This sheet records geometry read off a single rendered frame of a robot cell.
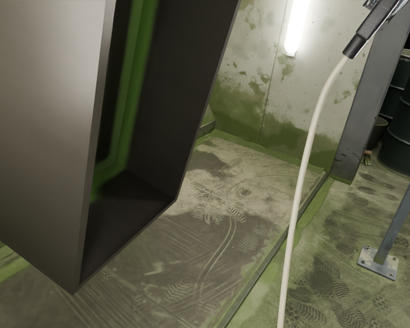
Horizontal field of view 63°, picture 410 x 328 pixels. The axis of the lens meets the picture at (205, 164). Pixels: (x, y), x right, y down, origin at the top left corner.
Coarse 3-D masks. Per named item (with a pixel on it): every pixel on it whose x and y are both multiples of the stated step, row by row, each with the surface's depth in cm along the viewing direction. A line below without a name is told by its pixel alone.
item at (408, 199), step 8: (408, 192) 169; (408, 200) 171; (400, 208) 174; (408, 208) 172; (400, 216) 175; (392, 224) 179; (400, 224) 177; (392, 232) 181; (384, 240) 185; (392, 240) 182; (384, 248) 187; (376, 256) 191; (384, 256) 188
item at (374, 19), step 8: (384, 0) 66; (392, 0) 66; (376, 8) 67; (384, 8) 67; (392, 8) 66; (368, 16) 69; (376, 16) 68; (384, 16) 67; (368, 24) 69; (376, 24) 68; (360, 32) 70; (368, 32) 70; (352, 40) 72; (360, 40) 71; (344, 48) 74; (352, 48) 72; (360, 48) 72; (352, 56) 73
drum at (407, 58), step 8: (400, 56) 313; (408, 56) 307; (400, 64) 315; (408, 64) 309; (400, 72) 316; (408, 72) 311; (392, 80) 324; (400, 80) 318; (392, 88) 325; (400, 88) 319; (392, 96) 326; (384, 104) 335; (392, 104) 328; (384, 112) 336; (392, 112) 330; (384, 136) 342
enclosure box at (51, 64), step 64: (0, 0) 66; (64, 0) 59; (128, 0) 112; (192, 0) 110; (0, 64) 74; (64, 64) 65; (128, 64) 129; (192, 64) 119; (0, 128) 84; (64, 128) 72; (128, 128) 145; (192, 128) 130; (0, 192) 96; (64, 192) 82; (128, 192) 144; (64, 256) 94
